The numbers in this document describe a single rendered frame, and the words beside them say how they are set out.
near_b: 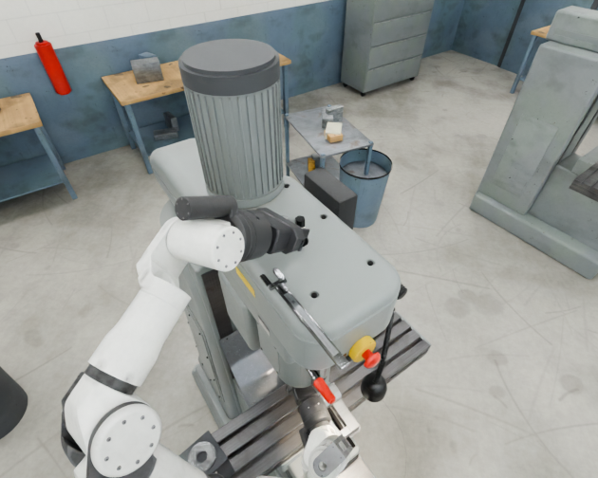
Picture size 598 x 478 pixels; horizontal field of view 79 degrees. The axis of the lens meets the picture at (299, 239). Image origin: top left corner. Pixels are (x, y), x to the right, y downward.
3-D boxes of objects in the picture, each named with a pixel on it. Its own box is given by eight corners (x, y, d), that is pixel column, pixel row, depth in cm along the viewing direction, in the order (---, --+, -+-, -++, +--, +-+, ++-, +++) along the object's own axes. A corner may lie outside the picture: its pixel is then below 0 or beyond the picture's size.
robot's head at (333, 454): (330, 479, 75) (358, 454, 75) (320, 493, 68) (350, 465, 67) (311, 451, 78) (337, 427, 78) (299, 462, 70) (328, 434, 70)
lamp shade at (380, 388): (383, 406, 102) (386, 396, 98) (358, 397, 104) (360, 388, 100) (387, 381, 107) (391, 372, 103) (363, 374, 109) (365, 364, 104)
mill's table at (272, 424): (429, 352, 175) (434, 343, 170) (184, 540, 126) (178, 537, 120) (395, 318, 189) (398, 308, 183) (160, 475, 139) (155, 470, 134)
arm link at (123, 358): (122, 284, 52) (26, 422, 44) (155, 294, 45) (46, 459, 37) (178, 318, 59) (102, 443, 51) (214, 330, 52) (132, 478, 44)
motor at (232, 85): (299, 190, 93) (299, 58, 71) (228, 220, 85) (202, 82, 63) (259, 155, 105) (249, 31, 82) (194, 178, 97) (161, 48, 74)
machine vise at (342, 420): (361, 430, 143) (364, 420, 136) (329, 452, 138) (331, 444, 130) (311, 358, 164) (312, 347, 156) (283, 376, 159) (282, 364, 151)
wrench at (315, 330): (354, 361, 61) (355, 358, 60) (336, 375, 59) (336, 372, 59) (276, 269, 75) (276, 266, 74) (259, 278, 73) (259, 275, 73)
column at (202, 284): (296, 393, 245) (294, 220, 134) (235, 434, 227) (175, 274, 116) (258, 337, 274) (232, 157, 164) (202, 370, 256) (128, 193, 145)
